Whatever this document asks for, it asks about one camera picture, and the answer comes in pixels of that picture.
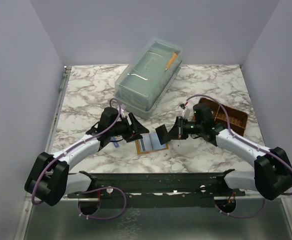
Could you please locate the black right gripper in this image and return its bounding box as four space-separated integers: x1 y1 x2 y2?
165 115 204 140

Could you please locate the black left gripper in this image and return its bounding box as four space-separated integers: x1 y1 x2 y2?
109 112 149 143

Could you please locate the silver credit card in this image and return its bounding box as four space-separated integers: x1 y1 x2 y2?
138 134 152 153

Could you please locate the black credit card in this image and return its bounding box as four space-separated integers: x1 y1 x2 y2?
155 124 171 145

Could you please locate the tan card holder wallet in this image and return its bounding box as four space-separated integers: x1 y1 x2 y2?
135 132 169 155

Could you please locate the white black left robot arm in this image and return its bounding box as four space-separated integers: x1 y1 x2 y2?
24 107 149 206

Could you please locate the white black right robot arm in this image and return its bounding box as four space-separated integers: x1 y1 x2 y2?
161 103 292 200

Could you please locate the blue red screwdriver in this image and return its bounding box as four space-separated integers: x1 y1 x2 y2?
111 137 119 148

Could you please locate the clear plastic storage box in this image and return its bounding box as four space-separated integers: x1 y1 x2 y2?
115 38 183 120

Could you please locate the orange utility knife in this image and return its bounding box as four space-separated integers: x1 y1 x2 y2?
165 52 178 71

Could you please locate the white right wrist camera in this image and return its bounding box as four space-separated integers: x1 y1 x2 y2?
179 103 191 119

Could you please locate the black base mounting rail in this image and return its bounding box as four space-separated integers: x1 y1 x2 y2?
65 172 251 209

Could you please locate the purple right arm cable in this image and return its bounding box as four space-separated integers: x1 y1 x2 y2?
184 94 292 219

